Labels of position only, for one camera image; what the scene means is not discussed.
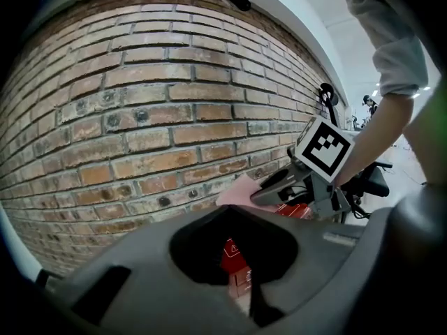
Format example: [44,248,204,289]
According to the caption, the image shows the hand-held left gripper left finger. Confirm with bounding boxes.
[34,204,260,335]

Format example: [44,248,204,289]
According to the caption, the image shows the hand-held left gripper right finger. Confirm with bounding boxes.
[228,182,447,335]

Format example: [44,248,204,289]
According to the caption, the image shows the person's right forearm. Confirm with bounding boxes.
[334,94,415,188]

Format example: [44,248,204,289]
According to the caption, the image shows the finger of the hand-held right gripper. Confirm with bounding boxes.
[249,174,314,208]
[264,163,311,184]

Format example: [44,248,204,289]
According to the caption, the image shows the black curved stand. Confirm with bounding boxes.
[318,81,340,127]

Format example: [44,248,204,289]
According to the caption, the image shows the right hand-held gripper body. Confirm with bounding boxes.
[288,116,356,220]

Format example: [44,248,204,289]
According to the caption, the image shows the red fire extinguisher box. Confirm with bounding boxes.
[219,202,314,299]

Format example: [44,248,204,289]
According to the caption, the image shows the pink wiping cloth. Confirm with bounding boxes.
[214,172,268,211]

